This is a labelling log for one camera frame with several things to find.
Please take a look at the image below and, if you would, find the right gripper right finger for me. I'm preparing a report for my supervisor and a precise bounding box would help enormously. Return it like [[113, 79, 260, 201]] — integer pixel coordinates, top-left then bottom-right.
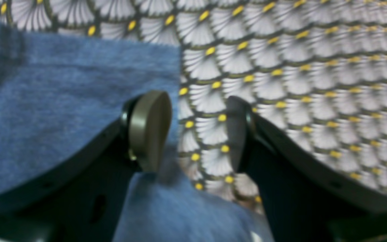
[[225, 95, 387, 242]]

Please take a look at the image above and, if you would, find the fan-patterned tablecloth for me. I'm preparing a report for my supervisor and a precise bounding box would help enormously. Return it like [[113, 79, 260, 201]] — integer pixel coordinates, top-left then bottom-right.
[[0, 0, 387, 213]]

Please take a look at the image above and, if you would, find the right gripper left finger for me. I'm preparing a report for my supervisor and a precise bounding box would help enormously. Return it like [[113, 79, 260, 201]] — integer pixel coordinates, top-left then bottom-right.
[[0, 90, 172, 242]]

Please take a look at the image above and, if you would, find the blue T-shirt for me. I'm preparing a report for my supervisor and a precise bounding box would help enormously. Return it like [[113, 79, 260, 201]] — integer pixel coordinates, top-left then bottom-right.
[[0, 23, 274, 242]]

